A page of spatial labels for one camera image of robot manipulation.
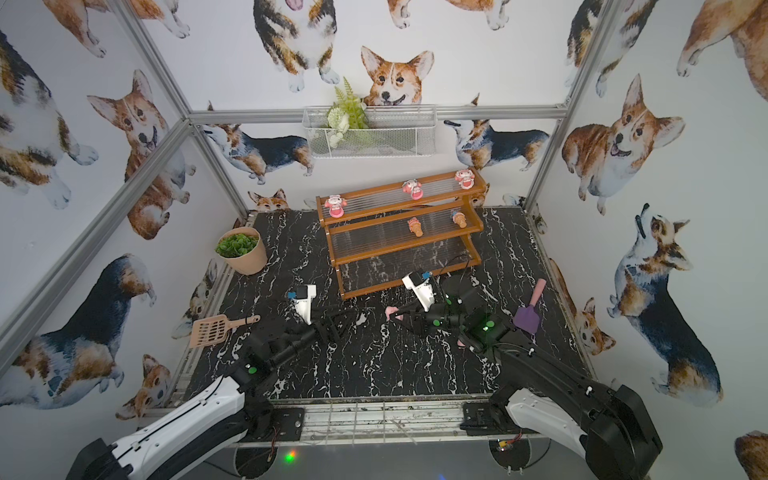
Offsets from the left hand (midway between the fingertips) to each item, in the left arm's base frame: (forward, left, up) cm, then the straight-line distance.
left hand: (350, 307), depth 75 cm
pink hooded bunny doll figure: (+23, +4, +13) cm, 27 cm away
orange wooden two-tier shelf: (+38, -5, -18) cm, 43 cm away
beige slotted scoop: (+3, +46, -20) cm, 50 cm away
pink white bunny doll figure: (+33, -32, +13) cm, 48 cm away
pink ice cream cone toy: (+27, -18, 0) cm, 32 cm away
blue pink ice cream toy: (+30, -32, 0) cm, 44 cm away
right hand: (-3, -11, +2) cm, 11 cm away
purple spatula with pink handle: (+4, -52, -18) cm, 55 cm away
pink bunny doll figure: (+29, -17, +13) cm, 36 cm away
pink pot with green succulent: (+23, +36, -4) cm, 43 cm away
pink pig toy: (-2, -11, +2) cm, 11 cm away
